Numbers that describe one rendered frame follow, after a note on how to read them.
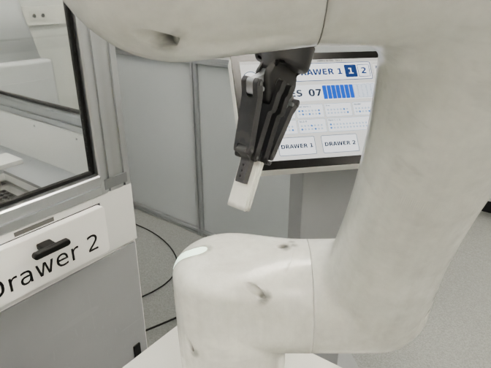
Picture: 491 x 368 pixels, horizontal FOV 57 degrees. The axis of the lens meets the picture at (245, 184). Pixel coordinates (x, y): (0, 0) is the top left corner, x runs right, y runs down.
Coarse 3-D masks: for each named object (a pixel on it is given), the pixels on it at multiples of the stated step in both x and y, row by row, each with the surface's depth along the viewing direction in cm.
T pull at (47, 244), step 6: (48, 240) 86; (60, 240) 86; (66, 240) 86; (42, 246) 84; (48, 246) 84; (54, 246) 84; (60, 246) 85; (36, 252) 82; (42, 252) 82; (48, 252) 83; (36, 258) 82
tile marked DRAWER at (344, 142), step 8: (320, 136) 110; (328, 136) 110; (336, 136) 111; (344, 136) 111; (352, 136) 111; (328, 144) 110; (336, 144) 110; (344, 144) 110; (352, 144) 111; (328, 152) 109; (336, 152) 109
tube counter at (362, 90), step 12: (324, 84) 114; (336, 84) 115; (348, 84) 115; (360, 84) 116; (372, 84) 117; (312, 96) 113; (324, 96) 113; (336, 96) 114; (348, 96) 114; (360, 96) 115; (372, 96) 115
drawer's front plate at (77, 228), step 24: (72, 216) 91; (96, 216) 95; (24, 240) 83; (72, 240) 91; (96, 240) 96; (0, 264) 80; (24, 264) 84; (48, 264) 88; (72, 264) 93; (0, 288) 81; (24, 288) 85
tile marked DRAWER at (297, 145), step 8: (312, 136) 110; (288, 144) 108; (296, 144) 108; (304, 144) 109; (312, 144) 109; (280, 152) 107; (288, 152) 107; (296, 152) 108; (304, 152) 108; (312, 152) 108
